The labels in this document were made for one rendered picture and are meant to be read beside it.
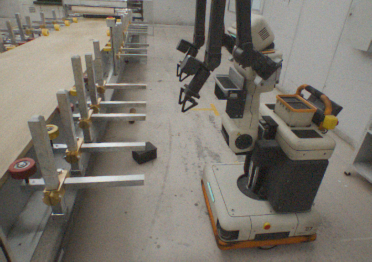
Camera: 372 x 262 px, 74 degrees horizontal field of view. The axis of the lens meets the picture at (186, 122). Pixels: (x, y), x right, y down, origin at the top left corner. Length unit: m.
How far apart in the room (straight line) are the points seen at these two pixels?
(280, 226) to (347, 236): 0.65
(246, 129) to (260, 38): 0.49
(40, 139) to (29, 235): 0.44
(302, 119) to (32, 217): 1.40
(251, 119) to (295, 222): 0.72
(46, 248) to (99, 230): 0.94
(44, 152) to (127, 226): 1.13
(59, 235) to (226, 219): 0.94
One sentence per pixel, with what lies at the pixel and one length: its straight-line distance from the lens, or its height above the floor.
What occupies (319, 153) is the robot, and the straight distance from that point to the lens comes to 1.50.
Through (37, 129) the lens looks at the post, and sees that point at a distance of 0.86.
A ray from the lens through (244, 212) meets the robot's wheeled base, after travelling 1.66.
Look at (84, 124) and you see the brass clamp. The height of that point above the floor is 0.84.
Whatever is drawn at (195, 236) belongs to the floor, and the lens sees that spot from 1.85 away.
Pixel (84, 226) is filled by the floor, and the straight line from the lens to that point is 1.98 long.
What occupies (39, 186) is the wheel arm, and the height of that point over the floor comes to 0.82.
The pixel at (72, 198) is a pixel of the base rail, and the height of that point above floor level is 0.70.
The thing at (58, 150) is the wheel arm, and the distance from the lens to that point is 1.26.
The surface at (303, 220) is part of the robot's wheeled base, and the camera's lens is 1.79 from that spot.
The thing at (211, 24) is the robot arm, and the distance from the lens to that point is 1.05.
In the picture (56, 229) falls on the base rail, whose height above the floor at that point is 0.70.
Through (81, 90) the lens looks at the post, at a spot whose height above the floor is 1.01.
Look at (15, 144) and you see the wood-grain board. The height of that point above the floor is 0.90.
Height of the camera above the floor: 1.46
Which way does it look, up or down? 28 degrees down
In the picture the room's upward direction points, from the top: 3 degrees clockwise
